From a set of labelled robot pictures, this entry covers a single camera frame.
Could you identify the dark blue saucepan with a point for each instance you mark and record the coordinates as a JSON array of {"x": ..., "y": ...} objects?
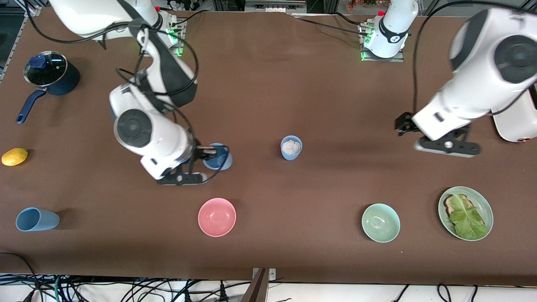
[{"x": 69, "y": 82}]

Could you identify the glass lid with blue knob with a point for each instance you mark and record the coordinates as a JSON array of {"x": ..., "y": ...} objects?
[{"x": 46, "y": 69}]

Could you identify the blue plastic cup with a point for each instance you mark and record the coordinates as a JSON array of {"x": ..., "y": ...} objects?
[
  {"x": 46, "y": 220},
  {"x": 225, "y": 161}
]

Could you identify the white paper ball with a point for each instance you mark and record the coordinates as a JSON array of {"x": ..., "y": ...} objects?
[{"x": 291, "y": 147}]

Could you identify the green lettuce leaf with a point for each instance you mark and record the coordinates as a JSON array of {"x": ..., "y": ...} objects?
[{"x": 467, "y": 222}]

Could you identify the small metal table bracket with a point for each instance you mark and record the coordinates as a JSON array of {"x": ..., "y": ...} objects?
[{"x": 272, "y": 273}]

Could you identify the mint green plate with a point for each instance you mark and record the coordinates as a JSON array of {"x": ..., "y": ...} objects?
[{"x": 486, "y": 209}]

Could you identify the blue cup holding paper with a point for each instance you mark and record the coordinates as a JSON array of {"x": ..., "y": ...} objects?
[{"x": 291, "y": 157}]

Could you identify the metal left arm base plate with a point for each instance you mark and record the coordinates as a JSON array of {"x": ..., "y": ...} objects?
[{"x": 398, "y": 58}]

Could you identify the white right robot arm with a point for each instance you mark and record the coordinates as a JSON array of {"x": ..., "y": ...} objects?
[{"x": 165, "y": 140}]

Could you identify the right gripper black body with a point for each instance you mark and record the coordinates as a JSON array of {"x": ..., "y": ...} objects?
[{"x": 200, "y": 152}]

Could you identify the pink bowl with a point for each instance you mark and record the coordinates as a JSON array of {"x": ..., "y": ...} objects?
[{"x": 217, "y": 217}]

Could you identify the brown bread slice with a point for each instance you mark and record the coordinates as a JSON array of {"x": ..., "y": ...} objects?
[{"x": 449, "y": 205}]

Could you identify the white toaster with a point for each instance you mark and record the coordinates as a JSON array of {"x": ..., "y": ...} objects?
[{"x": 518, "y": 128}]

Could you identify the yellow lemon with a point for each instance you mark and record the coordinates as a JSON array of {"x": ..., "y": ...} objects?
[{"x": 14, "y": 157}]

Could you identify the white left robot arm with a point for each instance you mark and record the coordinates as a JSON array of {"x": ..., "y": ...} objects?
[{"x": 470, "y": 92}]

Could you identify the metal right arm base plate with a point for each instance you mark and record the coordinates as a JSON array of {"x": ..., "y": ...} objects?
[{"x": 179, "y": 42}]

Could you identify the mint green bowl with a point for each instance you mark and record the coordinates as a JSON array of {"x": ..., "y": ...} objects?
[{"x": 380, "y": 223}]

